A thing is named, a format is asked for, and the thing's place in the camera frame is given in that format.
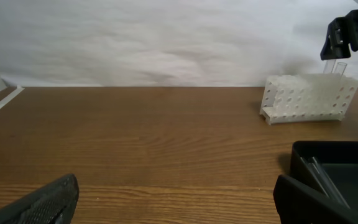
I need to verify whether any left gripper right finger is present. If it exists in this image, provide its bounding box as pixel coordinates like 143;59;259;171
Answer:
273;174;358;224

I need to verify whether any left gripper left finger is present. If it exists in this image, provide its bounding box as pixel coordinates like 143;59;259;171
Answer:
0;173;80;224

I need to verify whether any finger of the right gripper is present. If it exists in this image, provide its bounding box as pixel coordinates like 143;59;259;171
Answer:
319;17;352;61

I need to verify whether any clear test tube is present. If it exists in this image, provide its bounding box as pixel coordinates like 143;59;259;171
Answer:
300;157;338;203
333;62;349;77
323;58;337;75
309;156;351;209

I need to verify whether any black tray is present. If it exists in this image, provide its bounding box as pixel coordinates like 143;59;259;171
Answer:
290;140;358;218

